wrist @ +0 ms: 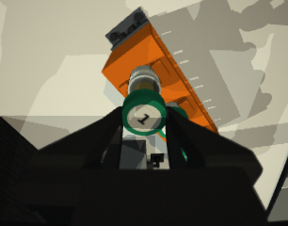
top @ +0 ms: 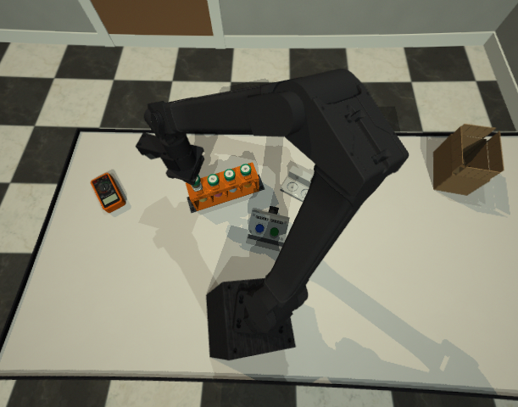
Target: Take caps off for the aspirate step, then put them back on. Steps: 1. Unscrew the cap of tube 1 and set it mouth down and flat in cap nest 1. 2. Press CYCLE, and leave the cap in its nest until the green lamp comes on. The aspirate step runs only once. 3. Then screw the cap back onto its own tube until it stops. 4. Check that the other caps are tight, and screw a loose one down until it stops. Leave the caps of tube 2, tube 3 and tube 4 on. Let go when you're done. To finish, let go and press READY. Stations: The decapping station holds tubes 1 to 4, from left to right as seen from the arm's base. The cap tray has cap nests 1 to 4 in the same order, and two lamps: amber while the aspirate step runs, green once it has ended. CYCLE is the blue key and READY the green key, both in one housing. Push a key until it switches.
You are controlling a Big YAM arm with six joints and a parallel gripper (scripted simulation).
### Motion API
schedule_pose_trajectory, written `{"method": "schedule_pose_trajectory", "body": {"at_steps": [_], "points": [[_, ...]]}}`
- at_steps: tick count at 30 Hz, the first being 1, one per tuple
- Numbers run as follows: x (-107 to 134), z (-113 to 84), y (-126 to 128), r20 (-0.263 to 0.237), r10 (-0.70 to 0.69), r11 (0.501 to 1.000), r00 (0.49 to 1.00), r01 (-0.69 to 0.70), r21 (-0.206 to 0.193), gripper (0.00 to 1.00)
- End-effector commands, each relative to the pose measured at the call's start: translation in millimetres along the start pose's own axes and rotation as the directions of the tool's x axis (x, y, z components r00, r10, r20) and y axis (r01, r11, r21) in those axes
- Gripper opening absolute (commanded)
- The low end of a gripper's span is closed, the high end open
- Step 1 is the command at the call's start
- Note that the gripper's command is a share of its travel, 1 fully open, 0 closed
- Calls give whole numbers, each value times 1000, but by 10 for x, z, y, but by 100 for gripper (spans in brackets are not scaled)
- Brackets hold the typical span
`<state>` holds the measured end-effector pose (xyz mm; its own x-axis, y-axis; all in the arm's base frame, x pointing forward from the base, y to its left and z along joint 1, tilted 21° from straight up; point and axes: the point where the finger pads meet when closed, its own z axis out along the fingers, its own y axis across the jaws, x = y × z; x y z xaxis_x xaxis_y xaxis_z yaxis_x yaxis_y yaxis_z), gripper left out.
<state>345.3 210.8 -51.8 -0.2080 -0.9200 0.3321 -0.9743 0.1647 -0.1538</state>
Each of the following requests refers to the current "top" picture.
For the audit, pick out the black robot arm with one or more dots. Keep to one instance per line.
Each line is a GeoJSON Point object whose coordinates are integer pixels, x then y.
{"type": "Point", "coordinates": [351, 160]}

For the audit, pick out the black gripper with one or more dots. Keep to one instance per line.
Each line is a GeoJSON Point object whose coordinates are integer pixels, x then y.
{"type": "Point", "coordinates": [188, 165]}

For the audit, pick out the orange digital multimeter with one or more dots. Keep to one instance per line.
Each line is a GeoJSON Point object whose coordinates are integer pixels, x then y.
{"type": "Point", "coordinates": [108, 192]}

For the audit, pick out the brown cardboard box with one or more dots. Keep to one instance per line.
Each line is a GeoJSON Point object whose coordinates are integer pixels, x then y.
{"type": "Point", "coordinates": [461, 151]}

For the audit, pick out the grey key housing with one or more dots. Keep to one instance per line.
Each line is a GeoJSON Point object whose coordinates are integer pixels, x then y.
{"type": "Point", "coordinates": [268, 227]}

